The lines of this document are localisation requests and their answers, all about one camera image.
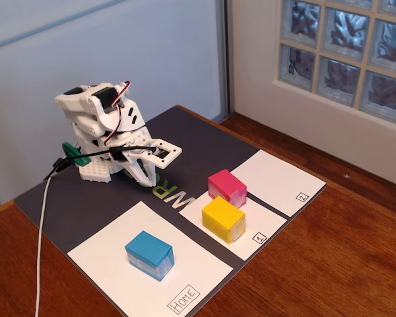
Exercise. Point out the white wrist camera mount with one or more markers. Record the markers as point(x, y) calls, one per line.
point(171, 152)

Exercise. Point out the yellow paper box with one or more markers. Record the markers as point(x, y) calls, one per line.
point(222, 214)

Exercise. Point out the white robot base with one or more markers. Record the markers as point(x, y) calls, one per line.
point(95, 170)

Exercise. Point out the white paper sheet marked 2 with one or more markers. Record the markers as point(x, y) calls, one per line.
point(277, 178)

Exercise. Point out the glass block window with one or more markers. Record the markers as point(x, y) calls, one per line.
point(343, 49)

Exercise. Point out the pink paper box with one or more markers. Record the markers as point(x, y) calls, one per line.
point(226, 185)

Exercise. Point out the grey metal frame post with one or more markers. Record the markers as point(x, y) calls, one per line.
point(225, 49)

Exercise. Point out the dark grey printed mat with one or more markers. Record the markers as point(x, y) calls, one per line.
point(85, 204)

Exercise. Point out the blue paper box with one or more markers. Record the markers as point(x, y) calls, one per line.
point(148, 254)

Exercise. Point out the green table clamp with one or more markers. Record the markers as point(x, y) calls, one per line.
point(73, 152)

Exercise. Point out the white paper sheet marked 1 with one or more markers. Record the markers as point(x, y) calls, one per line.
point(274, 224)

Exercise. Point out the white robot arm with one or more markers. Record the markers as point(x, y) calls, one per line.
point(82, 102)

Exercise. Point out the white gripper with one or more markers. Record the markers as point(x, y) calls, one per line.
point(139, 169)

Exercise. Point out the white paper sheet marked home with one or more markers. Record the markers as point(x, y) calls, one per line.
point(102, 261)

